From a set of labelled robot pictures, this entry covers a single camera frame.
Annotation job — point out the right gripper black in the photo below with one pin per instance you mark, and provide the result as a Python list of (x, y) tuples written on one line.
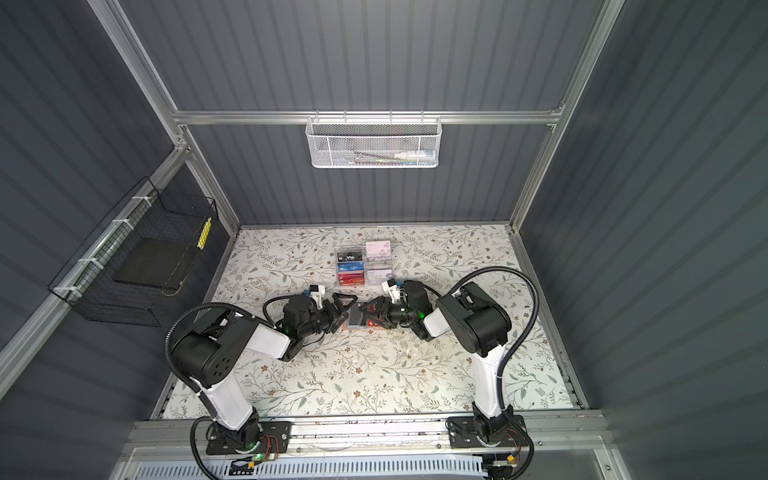
[(383, 308)]

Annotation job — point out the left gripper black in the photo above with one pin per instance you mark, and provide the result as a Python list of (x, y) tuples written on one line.
[(341, 311)]

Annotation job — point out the pink leather card wallet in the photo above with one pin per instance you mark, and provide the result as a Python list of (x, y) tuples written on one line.
[(353, 322)]

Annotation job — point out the clear acrylic card display stand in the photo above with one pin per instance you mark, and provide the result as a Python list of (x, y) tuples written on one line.
[(368, 263)]

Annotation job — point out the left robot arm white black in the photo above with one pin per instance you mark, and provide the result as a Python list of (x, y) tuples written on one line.
[(204, 344)]

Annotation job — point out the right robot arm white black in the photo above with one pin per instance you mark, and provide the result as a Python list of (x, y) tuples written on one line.
[(481, 328)]

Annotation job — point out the white VIP diamond card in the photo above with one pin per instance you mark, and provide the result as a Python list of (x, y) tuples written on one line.
[(378, 276)]

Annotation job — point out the blue VIP card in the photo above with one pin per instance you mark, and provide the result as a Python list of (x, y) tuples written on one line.
[(352, 266)]

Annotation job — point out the black VIP card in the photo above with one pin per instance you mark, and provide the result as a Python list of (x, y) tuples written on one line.
[(349, 256)]

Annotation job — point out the pink VIP card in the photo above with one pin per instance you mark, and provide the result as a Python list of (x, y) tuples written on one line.
[(378, 249)]

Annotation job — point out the yellow tag on basket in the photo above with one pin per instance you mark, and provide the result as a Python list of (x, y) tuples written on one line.
[(204, 233)]

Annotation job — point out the pens in white basket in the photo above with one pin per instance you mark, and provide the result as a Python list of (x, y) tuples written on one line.
[(409, 157)]

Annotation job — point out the white vented panel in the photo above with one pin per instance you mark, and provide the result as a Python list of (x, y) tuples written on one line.
[(376, 467)]

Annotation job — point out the black pad in basket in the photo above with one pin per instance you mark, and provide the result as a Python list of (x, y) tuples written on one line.
[(158, 264)]

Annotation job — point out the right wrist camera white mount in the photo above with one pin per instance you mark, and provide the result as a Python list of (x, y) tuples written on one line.
[(392, 289)]

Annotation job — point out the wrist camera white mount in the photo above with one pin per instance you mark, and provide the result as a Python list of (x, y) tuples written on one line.
[(392, 289), (317, 293)]

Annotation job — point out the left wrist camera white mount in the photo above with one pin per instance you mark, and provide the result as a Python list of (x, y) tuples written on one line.
[(317, 293)]

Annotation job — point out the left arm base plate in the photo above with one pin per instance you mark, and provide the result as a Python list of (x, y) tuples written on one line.
[(260, 437)]

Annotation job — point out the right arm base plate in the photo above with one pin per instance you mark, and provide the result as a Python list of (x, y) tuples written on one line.
[(467, 432)]

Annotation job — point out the white wire mesh basket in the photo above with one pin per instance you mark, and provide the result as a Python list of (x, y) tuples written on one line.
[(331, 145)]

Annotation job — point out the black wire basket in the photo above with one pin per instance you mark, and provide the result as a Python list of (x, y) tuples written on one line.
[(86, 282)]

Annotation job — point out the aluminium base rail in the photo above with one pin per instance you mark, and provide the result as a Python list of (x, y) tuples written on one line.
[(385, 434)]

